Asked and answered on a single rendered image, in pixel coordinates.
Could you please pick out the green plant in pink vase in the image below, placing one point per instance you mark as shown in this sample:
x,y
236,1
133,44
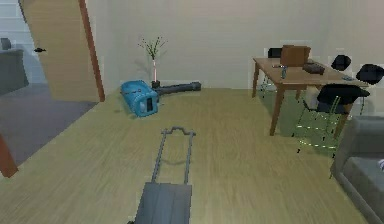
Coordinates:
x,y
154,60

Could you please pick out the grey wheeled suitcase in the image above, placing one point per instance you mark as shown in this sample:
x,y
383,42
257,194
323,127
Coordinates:
x,y
168,196

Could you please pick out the small grey remote control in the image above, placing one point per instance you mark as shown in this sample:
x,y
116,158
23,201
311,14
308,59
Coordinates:
x,y
347,78

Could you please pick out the wooden room door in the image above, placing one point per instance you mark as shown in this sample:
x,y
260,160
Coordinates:
x,y
63,50

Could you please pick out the dark grey flat box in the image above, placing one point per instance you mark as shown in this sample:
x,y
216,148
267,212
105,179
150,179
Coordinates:
x,y
313,68

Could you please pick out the blue bottle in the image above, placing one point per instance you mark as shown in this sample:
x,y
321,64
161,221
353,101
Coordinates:
x,y
283,71

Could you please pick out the brown cardboard box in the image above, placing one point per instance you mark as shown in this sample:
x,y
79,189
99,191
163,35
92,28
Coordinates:
x,y
294,55

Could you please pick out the blue vacuum cleaner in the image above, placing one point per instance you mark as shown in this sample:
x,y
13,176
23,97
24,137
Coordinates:
x,y
140,97

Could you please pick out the wooden dining table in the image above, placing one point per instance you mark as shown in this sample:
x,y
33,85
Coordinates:
x,y
293,80

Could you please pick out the grey armchair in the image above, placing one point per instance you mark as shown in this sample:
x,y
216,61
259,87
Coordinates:
x,y
11,68

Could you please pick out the dark grey vacuum tube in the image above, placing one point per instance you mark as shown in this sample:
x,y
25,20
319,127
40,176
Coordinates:
x,y
178,88

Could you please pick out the black chair with green legs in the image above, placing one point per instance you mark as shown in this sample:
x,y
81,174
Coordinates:
x,y
336,96
370,74
274,52
340,62

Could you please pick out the grey sofa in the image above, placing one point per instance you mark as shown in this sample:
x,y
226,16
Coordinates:
x,y
361,160

